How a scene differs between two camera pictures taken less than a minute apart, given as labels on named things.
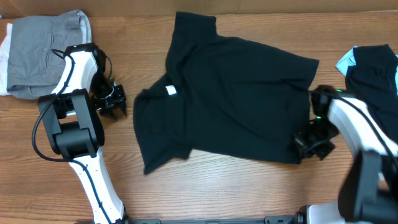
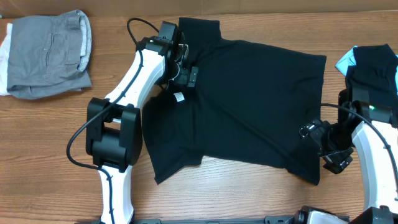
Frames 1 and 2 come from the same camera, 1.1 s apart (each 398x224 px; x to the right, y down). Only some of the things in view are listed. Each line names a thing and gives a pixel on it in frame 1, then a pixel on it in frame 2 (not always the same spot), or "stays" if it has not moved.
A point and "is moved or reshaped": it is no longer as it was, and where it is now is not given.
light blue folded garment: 349,60 stays
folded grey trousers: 35,69 stays
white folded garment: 4,55 stays
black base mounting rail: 280,219 stays
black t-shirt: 224,96 is moved or reshaped
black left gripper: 106,107 → 183,78
